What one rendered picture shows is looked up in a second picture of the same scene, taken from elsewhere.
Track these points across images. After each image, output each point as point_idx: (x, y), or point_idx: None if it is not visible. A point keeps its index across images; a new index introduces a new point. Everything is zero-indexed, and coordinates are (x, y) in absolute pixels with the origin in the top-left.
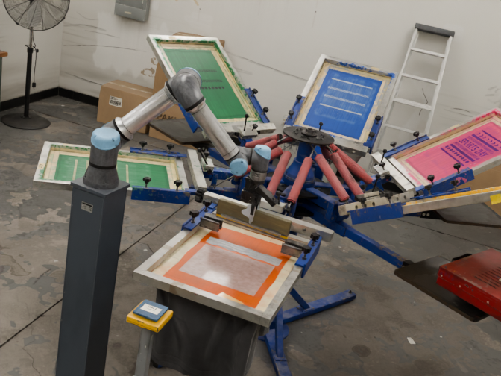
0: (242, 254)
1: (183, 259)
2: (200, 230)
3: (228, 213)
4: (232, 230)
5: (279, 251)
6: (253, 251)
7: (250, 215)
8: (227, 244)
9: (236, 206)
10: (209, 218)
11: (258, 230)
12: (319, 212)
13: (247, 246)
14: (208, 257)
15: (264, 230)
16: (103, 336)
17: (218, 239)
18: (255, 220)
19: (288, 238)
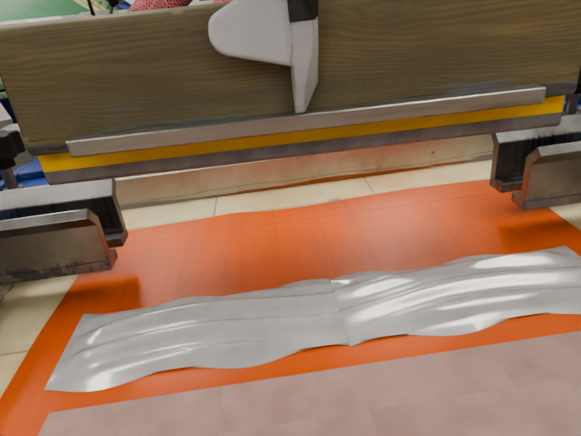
0: (360, 343)
1: None
2: (9, 304)
3: (118, 115)
4: (188, 220)
5: (475, 211)
6: (394, 285)
7: (301, 24)
8: (213, 318)
9: (150, 22)
10: (27, 215)
11: (363, 144)
12: None
13: (322, 267)
14: None
15: (423, 110)
16: None
17: (134, 320)
18: (330, 73)
19: (433, 144)
